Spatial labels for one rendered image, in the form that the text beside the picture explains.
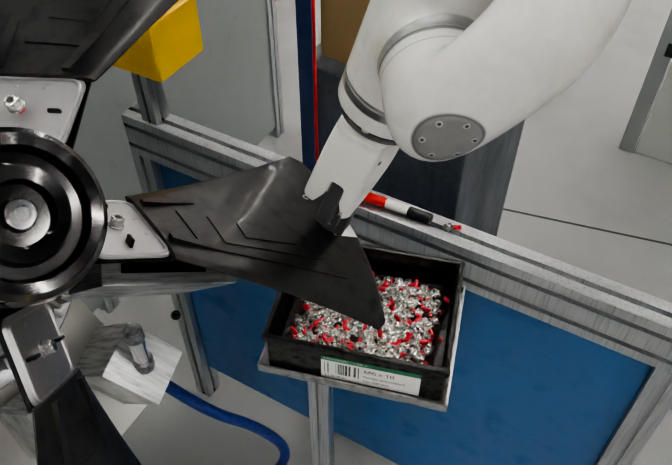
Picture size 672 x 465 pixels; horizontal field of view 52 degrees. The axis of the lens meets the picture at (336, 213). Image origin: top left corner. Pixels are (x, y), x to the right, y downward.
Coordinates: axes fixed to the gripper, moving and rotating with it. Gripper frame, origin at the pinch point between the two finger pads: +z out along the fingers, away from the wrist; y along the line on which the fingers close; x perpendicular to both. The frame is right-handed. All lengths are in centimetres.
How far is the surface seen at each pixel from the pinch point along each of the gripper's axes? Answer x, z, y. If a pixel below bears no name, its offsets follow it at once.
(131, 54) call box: -38.1, 15.3, -16.0
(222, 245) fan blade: -5.5, -3.6, 12.5
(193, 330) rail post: -21, 87, -20
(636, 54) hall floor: 43, 95, -226
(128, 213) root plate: -13.7, -3.1, 14.8
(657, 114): 52, 75, -164
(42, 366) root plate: -9.6, -3.3, 29.1
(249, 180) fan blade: -9.4, 1.9, 1.0
